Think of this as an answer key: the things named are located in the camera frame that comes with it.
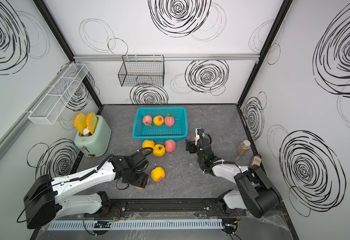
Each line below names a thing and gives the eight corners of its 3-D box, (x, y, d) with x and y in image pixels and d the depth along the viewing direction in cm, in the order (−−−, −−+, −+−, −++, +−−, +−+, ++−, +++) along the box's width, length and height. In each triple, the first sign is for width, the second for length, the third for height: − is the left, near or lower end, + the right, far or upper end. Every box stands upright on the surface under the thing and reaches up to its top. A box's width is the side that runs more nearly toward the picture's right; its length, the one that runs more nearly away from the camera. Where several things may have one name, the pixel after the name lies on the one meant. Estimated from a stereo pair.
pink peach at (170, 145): (165, 153, 95) (164, 149, 90) (165, 143, 99) (165, 138, 95) (175, 153, 95) (175, 149, 90) (175, 143, 99) (175, 138, 95)
